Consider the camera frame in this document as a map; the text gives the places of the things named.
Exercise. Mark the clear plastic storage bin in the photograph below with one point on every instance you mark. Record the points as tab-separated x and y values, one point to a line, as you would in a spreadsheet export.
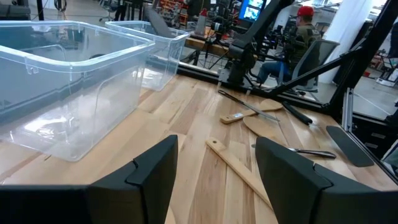
168	62
62	109

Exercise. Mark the aluminium frame bracket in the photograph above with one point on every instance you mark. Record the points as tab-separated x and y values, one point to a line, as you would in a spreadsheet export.
347	109

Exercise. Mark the person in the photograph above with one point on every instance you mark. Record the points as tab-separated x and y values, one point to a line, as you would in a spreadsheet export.
306	37
120	11

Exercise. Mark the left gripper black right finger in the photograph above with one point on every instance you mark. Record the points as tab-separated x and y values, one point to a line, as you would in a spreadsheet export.
311	193

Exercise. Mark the black plastic spatula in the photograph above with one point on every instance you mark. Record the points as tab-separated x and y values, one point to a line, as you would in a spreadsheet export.
351	146

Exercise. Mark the wooden spatula with round head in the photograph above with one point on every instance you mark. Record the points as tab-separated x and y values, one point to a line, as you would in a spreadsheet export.
270	105

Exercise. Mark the white bottle with red cap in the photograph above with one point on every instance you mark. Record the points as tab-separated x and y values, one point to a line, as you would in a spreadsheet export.
201	25

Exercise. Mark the long wooden spatula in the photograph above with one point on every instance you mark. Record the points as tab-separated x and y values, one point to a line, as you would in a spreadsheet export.
230	161

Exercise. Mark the blue lit monitor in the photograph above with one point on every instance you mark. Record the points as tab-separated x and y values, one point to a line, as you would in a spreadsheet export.
250	12

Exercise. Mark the black metal kitchen tongs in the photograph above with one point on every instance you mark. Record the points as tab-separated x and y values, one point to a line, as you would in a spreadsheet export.
248	105
311	152

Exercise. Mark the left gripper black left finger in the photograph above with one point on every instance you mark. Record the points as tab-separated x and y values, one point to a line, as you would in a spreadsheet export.
62	205

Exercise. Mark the grey office chair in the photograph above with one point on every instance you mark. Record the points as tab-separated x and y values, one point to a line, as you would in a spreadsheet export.
320	53

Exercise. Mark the wooden desk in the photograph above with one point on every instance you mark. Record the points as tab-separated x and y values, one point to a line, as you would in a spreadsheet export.
199	43

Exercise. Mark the black camera tripod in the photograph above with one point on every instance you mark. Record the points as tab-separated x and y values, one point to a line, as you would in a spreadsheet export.
216	27

